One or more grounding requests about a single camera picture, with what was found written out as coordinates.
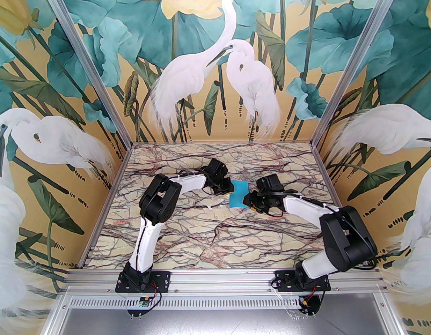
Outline grey metal sheet panel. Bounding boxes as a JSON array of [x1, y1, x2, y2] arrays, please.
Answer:
[[44, 307, 403, 335]]

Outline perforated metal strip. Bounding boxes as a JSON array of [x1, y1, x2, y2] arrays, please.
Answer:
[[60, 295, 307, 310]]

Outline aluminium table edge rail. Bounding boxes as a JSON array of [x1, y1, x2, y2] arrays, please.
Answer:
[[76, 144, 135, 268], [311, 144, 370, 267]]

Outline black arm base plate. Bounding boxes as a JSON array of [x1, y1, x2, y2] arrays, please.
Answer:
[[116, 271, 171, 294], [274, 270, 331, 292]]

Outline aluminium front frame rail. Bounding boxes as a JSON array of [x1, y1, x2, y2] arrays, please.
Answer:
[[58, 267, 390, 296]]

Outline red black power cable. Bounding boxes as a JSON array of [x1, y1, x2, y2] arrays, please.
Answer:
[[299, 278, 330, 308], [146, 281, 163, 305]]

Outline black round mounting bracket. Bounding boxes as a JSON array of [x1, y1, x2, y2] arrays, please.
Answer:
[[299, 293, 325, 317]]

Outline aluminium frame post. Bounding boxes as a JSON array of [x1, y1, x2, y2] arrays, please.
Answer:
[[312, 0, 401, 147], [37, 0, 134, 147]]

